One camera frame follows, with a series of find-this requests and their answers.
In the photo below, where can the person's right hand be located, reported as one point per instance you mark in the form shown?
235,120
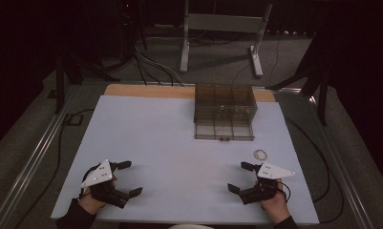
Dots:
277,208

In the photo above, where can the white table mat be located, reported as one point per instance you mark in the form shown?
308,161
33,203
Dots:
179,165

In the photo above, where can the person's left hand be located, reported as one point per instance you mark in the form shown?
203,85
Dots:
89,203

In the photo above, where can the aluminium floor rail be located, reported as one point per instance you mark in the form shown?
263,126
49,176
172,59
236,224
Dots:
36,159
348,191

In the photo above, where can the black tripod stand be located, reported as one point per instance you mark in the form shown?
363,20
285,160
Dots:
59,89
322,105

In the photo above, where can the pale rounded object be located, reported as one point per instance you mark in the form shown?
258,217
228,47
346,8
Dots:
189,227

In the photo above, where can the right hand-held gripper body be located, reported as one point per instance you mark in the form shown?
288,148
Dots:
272,171

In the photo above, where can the clear brown divided drawer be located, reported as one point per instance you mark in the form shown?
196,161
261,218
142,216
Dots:
224,131

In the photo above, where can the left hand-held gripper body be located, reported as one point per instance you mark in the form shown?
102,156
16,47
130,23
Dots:
100,174

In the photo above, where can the clear brown drawer cabinet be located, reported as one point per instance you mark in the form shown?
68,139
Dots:
225,97

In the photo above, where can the grey metal stand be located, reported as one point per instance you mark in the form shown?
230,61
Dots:
224,23

